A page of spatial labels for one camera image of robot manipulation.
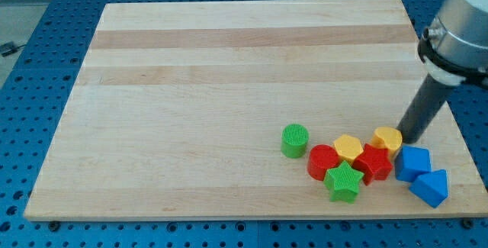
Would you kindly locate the red star block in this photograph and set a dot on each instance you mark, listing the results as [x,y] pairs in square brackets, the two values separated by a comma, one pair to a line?
[373,163]

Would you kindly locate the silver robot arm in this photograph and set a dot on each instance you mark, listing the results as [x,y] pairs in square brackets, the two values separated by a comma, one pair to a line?
[453,47]

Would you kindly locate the wooden board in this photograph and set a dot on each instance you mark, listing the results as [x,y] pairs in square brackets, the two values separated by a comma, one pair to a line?
[178,109]

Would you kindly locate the red cylinder block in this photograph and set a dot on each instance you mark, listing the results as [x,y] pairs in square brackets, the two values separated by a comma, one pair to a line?
[321,158]

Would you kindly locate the green star block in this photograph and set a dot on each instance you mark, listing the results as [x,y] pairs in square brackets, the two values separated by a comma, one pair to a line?
[343,183]

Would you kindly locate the blue cube block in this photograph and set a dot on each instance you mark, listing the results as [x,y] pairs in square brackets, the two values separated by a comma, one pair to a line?
[411,162]

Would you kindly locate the green cylinder block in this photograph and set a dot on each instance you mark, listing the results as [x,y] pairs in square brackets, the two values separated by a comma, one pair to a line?
[294,140]

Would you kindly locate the blue triangle block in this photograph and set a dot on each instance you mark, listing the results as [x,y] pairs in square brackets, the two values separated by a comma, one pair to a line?
[431,187]

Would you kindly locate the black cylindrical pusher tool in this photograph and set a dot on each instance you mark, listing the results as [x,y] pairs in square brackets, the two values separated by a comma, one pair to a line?
[427,102]

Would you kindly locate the yellow hexagon block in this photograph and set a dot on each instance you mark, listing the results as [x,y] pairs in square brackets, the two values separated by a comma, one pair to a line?
[348,148]

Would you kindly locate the yellow heart block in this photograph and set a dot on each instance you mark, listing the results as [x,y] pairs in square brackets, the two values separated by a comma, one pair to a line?
[388,138]

